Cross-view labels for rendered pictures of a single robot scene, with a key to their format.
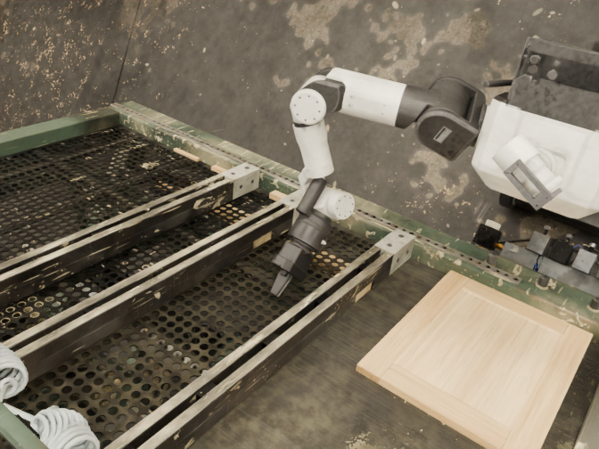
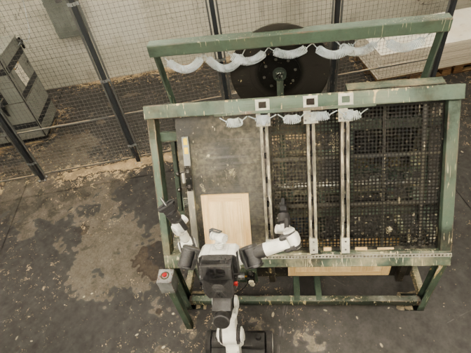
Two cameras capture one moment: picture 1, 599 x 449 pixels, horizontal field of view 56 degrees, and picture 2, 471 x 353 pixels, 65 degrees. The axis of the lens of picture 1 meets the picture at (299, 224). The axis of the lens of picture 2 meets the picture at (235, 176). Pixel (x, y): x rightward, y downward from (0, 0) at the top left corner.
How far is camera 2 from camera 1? 1.97 m
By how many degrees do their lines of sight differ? 54
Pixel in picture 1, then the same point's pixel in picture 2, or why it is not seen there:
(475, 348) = (228, 222)
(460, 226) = (287, 321)
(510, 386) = (214, 216)
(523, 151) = (219, 236)
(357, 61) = not seen: outside the picture
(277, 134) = (408, 331)
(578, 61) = (215, 264)
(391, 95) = (265, 245)
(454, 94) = (250, 258)
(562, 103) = (216, 257)
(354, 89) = (276, 241)
